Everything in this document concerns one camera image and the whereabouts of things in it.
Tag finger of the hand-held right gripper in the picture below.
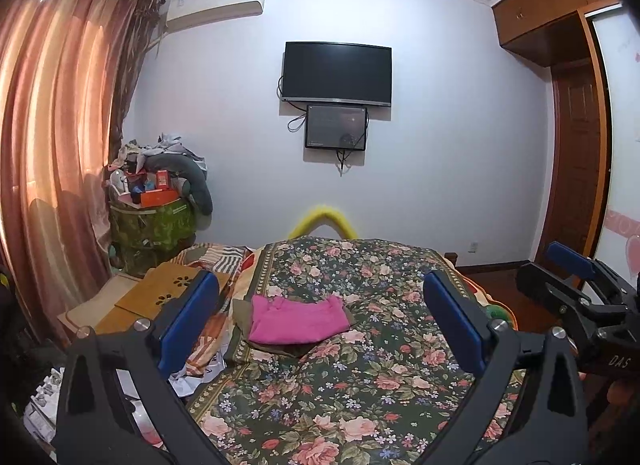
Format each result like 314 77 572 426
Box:
516 261 597 319
546 241 597 289

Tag wooden overhead cabinet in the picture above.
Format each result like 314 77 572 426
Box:
491 0 632 66

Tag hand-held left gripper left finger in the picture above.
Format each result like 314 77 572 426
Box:
54 271 232 465

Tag small black wall monitor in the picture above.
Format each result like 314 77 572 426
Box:
304 104 370 151

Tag grey plush pillow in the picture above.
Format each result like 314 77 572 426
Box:
144 151 214 216

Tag orange green blanket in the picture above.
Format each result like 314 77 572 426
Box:
486 301 512 327

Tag green storage bag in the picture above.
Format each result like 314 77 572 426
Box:
108 196 197 277

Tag white paper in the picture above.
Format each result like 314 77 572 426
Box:
169 342 227 398

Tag yellow curved headboard cushion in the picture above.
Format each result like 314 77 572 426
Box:
286 204 359 242

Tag pink pants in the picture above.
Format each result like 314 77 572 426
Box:
248 294 352 346

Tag pile of clothes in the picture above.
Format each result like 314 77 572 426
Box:
116 131 207 176

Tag white wardrobe door pink hearts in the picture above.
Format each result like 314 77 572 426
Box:
586 9 640 288

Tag striped cloth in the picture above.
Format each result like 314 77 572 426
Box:
171 243 252 273

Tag wooden lap desk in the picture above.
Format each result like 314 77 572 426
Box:
114 265 232 313

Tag white air conditioner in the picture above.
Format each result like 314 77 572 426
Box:
161 0 267 24

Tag orange box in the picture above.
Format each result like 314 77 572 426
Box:
139 189 179 209

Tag black wall television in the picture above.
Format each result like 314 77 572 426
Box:
280 41 393 108

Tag beige cardboard sheet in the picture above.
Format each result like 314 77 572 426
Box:
56 271 147 337

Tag pink brown curtain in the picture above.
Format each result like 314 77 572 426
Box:
0 0 167 348

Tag olive green pants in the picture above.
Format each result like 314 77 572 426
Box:
224 296 357 359

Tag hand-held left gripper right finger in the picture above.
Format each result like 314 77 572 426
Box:
423 270 589 465

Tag floral blanket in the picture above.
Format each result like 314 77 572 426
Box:
186 236 532 465

